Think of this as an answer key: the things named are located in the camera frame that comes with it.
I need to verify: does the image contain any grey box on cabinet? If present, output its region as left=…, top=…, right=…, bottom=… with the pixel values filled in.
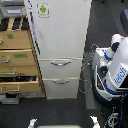
left=1, top=6, right=26, bottom=17

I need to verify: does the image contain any upper fridge drawer handle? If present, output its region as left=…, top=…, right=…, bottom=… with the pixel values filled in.
left=50, top=61, right=71, bottom=66

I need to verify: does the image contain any coiled grey cable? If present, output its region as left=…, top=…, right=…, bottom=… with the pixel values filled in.
left=78, top=43, right=100, bottom=94

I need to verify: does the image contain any white fridge door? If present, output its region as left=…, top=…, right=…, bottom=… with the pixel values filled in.
left=23, top=0, right=93, bottom=60

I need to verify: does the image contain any fridge drawer handle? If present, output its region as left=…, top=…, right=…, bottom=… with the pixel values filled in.
left=52, top=79, right=70, bottom=84
left=50, top=61, right=71, bottom=66

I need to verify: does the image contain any white object bottom left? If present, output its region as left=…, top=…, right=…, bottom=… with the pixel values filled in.
left=28, top=119, right=37, bottom=128

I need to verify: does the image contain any white blue robot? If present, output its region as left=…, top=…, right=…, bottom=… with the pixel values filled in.
left=92, top=34, right=128, bottom=106

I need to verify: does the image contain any white refrigerator body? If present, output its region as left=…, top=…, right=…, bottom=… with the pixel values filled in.
left=23, top=0, right=93, bottom=100

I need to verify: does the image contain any wooden drawer cabinet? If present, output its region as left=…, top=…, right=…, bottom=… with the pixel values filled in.
left=0, top=17, right=45, bottom=97

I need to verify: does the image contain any green android sticker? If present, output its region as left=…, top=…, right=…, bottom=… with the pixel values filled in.
left=37, top=3, right=49, bottom=18

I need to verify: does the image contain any lower fridge drawer handle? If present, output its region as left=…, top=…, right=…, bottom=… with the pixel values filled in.
left=52, top=79, right=70, bottom=84

